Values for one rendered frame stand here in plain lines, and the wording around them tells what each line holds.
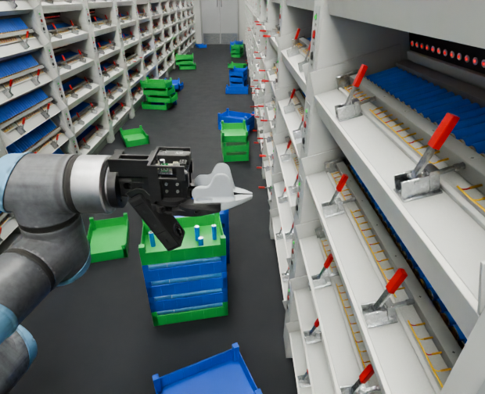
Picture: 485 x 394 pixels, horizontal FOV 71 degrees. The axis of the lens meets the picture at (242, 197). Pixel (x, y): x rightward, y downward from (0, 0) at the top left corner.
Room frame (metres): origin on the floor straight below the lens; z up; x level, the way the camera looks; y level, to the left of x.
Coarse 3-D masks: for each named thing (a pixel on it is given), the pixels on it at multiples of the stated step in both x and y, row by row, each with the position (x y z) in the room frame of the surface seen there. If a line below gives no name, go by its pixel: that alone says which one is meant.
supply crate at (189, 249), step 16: (144, 224) 1.08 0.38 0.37; (192, 224) 1.13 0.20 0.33; (208, 224) 1.14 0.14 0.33; (144, 240) 1.03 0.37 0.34; (192, 240) 1.04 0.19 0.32; (208, 240) 1.04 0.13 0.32; (224, 240) 0.96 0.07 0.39; (144, 256) 0.91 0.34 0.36; (160, 256) 0.92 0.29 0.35; (176, 256) 0.93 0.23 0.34; (192, 256) 0.94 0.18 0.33; (208, 256) 0.95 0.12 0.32
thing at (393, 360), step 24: (312, 168) 0.77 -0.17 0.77; (336, 168) 0.75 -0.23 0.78; (312, 192) 0.68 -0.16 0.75; (336, 216) 0.57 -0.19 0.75; (336, 240) 0.50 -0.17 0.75; (336, 264) 0.46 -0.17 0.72; (360, 264) 0.43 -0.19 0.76; (384, 264) 0.42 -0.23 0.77; (360, 288) 0.38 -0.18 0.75; (360, 312) 0.34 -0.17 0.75; (408, 312) 0.32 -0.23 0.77; (384, 336) 0.29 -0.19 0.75; (384, 360) 0.26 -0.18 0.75; (408, 360) 0.25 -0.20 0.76; (432, 360) 0.25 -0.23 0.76; (384, 384) 0.23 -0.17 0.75; (408, 384) 0.23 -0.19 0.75
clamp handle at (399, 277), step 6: (402, 270) 0.32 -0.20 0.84; (396, 276) 0.32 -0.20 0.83; (402, 276) 0.32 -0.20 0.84; (390, 282) 0.32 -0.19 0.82; (396, 282) 0.32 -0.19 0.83; (390, 288) 0.32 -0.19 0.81; (396, 288) 0.32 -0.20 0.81; (384, 294) 0.32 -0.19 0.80; (390, 294) 0.32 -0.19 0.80; (378, 300) 0.32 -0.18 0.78; (384, 300) 0.32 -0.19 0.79; (378, 306) 0.32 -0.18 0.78; (384, 306) 0.32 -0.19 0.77
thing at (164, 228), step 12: (132, 204) 0.44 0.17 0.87; (144, 204) 0.44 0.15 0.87; (144, 216) 0.44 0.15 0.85; (156, 216) 0.44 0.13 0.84; (168, 216) 0.46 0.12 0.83; (156, 228) 0.44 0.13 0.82; (168, 228) 0.44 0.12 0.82; (180, 228) 0.46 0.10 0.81; (168, 240) 0.43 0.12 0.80; (180, 240) 0.45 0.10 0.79
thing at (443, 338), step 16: (352, 176) 0.67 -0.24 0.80; (352, 192) 0.61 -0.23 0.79; (368, 208) 0.54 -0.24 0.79; (368, 224) 0.51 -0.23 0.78; (384, 240) 0.44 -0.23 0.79; (400, 256) 0.40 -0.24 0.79; (400, 288) 0.35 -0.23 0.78; (416, 288) 0.34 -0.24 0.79; (416, 304) 0.31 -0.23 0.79; (432, 304) 0.31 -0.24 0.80; (432, 320) 0.28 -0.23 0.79; (416, 336) 0.28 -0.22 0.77; (432, 336) 0.27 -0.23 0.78; (448, 336) 0.26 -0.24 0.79; (448, 352) 0.24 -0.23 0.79; (432, 368) 0.24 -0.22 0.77; (448, 368) 0.23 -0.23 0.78
